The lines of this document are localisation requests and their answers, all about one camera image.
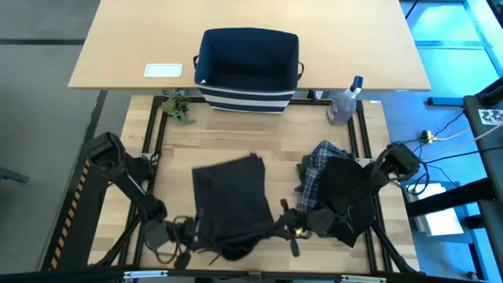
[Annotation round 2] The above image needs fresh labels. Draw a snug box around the black aluminium table frame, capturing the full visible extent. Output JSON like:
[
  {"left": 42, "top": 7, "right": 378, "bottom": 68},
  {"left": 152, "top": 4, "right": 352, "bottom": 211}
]
[{"left": 92, "top": 95, "right": 420, "bottom": 278}]

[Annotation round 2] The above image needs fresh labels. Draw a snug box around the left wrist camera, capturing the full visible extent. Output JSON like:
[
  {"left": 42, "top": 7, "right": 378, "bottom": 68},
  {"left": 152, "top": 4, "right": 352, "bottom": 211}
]
[{"left": 144, "top": 222, "right": 171, "bottom": 252}]

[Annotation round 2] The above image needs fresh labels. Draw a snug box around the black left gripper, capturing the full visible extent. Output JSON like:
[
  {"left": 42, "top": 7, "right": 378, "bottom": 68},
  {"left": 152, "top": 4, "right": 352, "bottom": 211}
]
[{"left": 168, "top": 216, "right": 200, "bottom": 271}]

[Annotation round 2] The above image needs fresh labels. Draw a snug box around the black yellow striped base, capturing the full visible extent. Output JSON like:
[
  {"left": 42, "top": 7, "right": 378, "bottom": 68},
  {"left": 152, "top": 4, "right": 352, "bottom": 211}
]
[{"left": 41, "top": 156, "right": 116, "bottom": 273}]

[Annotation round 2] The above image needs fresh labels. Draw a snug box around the navy white striped fabric bin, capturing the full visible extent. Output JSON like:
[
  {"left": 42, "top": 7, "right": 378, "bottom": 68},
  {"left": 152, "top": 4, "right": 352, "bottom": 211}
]
[{"left": 193, "top": 27, "right": 306, "bottom": 115}]

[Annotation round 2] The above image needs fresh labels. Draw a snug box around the white box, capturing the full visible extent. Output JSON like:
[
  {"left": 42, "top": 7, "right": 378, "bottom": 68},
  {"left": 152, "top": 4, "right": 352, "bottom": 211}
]
[{"left": 406, "top": 182, "right": 465, "bottom": 237}]

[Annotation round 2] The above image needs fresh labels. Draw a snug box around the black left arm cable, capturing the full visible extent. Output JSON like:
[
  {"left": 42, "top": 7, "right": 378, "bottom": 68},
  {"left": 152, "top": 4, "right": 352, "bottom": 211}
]
[{"left": 143, "top": 235, "right": 182, "bottom": 265}]

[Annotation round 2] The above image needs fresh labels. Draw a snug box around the blue plaid shirt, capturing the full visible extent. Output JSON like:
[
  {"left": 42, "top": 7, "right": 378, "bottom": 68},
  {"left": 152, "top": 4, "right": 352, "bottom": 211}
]
[{"left": 293, "top": 140, "right": 354, "bottom": 221}]

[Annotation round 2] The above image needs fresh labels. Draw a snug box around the small green succulent plant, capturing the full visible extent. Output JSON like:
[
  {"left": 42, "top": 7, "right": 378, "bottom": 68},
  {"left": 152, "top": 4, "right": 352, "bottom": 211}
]
[{"left": 160, "top": 89, "right": 196, "bottom": 126}]

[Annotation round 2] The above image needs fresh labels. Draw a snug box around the white rectangular tray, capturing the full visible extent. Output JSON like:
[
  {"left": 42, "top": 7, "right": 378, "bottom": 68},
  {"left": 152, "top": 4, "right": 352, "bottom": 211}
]
[{"left": 143, "top": 63, "right": 184, "bottom": 79}]

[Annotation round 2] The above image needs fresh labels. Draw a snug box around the black knit garment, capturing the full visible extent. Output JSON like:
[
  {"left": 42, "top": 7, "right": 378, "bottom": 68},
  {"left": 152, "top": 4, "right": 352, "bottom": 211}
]
[{"left": 314, "top": 156, "right": 377, "bottom": 248}]

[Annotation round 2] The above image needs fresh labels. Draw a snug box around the clear spray bottle blue nozzle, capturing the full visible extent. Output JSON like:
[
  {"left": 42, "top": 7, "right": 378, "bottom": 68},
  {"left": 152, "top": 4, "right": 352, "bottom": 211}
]
[{"left": 326, "top": 75, "right": 365, "bottom": 127}]

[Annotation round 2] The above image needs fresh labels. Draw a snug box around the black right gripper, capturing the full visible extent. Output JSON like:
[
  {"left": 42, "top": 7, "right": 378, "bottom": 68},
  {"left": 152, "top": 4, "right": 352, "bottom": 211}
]
[{"left": 279, "top": 198, "right": 311, "bottom": 259}]

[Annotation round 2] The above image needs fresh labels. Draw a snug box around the white marker card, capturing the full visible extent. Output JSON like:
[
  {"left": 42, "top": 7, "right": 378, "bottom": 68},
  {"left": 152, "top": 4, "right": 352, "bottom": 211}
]
[{"left": 478, "top": 108, "right": 503, "bottom": 126}]

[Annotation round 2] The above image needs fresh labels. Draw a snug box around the black cloth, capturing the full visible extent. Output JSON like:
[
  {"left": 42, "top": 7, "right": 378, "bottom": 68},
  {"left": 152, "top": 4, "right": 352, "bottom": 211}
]
[{"left": 191, "top": 153, "right": 277, "bottom": 261}]

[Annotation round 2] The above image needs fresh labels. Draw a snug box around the light wooden desk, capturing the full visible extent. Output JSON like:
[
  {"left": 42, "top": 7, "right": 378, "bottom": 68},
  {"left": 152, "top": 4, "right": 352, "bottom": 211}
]
[{"left": 67, "top": 0, "right": 432, "bottom": 93}]

